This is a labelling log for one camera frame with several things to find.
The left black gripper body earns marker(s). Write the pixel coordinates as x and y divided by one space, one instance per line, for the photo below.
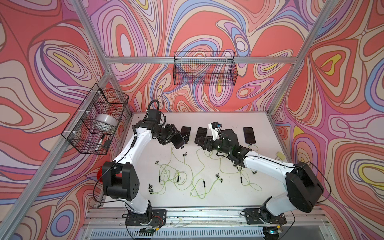
164 133

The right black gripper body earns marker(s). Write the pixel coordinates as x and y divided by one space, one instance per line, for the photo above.
217 145

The black phone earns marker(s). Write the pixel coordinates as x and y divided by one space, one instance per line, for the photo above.
177 140
201 133
185 132

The blue phone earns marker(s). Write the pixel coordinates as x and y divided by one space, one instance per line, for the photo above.
249 135

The green earphones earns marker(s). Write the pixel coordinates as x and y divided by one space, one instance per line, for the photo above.
199 187
167 173
184 177
237 172
253 148

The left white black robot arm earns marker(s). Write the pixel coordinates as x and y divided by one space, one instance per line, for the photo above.
120 180

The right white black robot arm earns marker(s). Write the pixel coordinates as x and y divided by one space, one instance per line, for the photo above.
302 187

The yellow binder clip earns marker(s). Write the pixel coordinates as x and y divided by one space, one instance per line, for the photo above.
280 156

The white tape roll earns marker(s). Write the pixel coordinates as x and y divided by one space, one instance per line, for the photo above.
105 121

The black marker in basket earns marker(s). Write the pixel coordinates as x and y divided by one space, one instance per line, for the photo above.
103 143

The red cup with markers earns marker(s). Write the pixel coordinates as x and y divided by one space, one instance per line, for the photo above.
100 175

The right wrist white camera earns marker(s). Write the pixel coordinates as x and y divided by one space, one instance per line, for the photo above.
215 128

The left black wire basket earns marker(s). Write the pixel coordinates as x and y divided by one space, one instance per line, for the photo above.
81 132

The black wire basket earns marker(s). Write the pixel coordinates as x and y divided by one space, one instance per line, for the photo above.
205 68
81 132

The back black wire basket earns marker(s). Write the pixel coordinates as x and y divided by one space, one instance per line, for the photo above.
205 68

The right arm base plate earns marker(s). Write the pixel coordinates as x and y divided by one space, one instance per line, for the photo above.
262 217

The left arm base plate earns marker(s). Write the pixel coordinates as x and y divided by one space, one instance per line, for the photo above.
155 218

